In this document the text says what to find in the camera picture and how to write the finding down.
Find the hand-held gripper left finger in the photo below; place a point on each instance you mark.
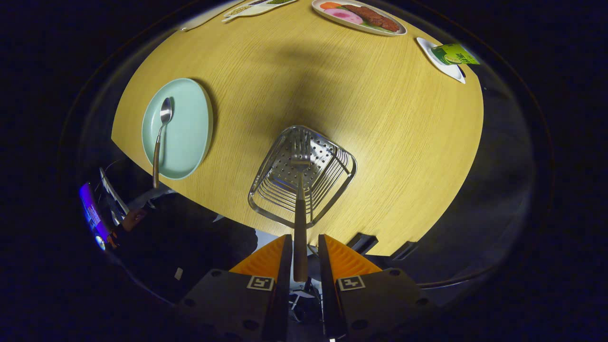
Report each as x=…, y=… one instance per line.
x=284, y=285

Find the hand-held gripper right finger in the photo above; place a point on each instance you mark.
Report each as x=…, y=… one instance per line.
x=327, y=294

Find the dark swivel chair base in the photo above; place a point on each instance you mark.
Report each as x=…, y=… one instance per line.
x=304, y=297

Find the small white tag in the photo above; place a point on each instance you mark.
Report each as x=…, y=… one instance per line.
x=178, y=273

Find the perforated metal basket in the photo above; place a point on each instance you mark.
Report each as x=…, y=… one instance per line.
x=323, y=156

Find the white chair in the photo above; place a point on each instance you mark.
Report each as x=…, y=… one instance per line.
x=156, y=194

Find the mint green plate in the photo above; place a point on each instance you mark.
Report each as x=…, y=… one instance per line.
x=187, y=133

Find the open laptop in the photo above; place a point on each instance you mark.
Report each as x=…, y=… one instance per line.
x=111, y=194

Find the purple lit monitor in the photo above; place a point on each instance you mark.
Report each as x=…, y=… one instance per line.
x=92, y=213

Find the white coaster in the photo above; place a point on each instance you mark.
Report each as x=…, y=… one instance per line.
x=427, y=47

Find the green label drink bottle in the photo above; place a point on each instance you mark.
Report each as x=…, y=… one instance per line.
x=453, y=54

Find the green lettuce leaf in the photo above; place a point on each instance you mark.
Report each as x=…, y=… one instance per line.
x=375, y=27

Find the white divided condiment dish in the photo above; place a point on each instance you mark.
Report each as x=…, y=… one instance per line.
x=229, y=18

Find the white oval food plate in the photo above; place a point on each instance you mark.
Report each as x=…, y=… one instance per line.
x=403, y=32

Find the pink radish slice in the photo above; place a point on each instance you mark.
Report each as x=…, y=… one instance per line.
x=343, y=15

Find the yellow beans heap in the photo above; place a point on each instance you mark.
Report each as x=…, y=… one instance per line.
x=241, y=9

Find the brown meat slices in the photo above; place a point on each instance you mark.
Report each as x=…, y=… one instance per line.
x=375, y=18

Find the green beans heap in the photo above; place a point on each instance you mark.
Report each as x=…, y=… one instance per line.
x=280, y=1

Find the orange carrot slice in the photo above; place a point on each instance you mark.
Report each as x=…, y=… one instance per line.
x=331, y=5

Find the dark beans heap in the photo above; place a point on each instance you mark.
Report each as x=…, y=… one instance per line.
x=259, y=2

